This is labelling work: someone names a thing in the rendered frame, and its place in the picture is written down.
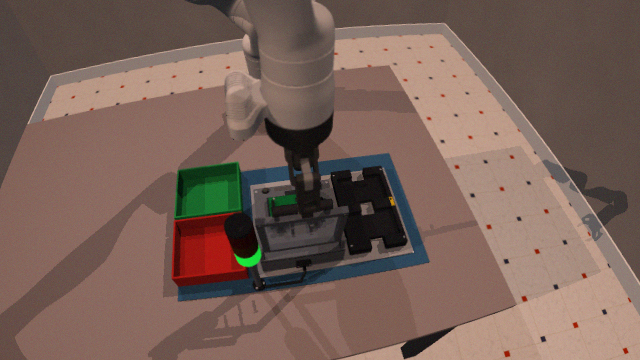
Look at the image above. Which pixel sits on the green circuit board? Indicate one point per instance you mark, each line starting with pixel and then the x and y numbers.
pixel 281 200

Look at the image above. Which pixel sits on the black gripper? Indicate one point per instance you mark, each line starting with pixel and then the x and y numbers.
pixel 302 153

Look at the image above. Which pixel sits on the green bin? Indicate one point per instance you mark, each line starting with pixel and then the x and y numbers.
pixel 205 191

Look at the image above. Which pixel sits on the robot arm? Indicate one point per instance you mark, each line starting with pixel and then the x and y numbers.
pixel 296 55

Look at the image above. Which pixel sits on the red open-top bin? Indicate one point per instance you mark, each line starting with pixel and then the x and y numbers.
pixel 200 246

